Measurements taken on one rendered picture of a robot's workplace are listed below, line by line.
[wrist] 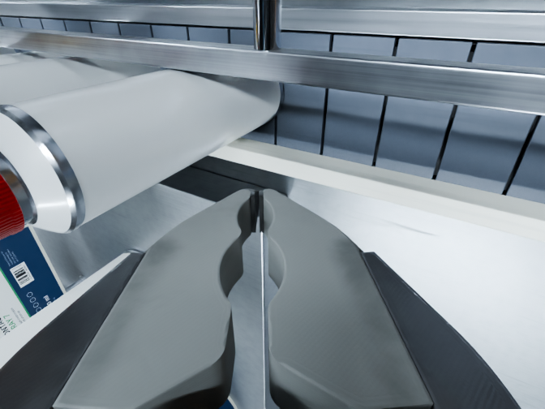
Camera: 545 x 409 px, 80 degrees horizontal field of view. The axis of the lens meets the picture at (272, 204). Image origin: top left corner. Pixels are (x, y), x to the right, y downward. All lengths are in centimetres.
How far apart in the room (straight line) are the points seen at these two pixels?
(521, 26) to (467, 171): 8
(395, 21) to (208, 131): 12
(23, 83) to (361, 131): 21
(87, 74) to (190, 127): 12
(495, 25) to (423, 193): 9
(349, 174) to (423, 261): 15
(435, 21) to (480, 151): 8
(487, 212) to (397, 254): 14
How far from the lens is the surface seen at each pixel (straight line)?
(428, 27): 21
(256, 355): 47
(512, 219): 20
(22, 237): 62
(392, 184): 20
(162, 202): 39
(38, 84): 25
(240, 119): 20
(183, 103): 17
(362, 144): 23
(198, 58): 17
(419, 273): 34
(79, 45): 24
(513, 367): 40
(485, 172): 23
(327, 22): 23
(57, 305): 46
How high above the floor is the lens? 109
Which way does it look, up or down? 47 degrees down
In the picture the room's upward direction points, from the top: 133 degrees counter-clockwise
